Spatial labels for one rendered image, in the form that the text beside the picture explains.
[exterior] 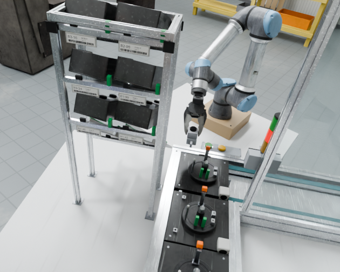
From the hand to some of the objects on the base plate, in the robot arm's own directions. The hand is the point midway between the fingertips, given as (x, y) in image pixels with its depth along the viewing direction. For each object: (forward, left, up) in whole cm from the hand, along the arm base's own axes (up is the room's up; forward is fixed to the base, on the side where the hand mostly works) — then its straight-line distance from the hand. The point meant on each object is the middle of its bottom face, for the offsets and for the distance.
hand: (192, 132), depth 125 cm
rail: (-27, +25, -30) cm, 48 cm away
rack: (+26, -19, -30) cm, 44 cm away
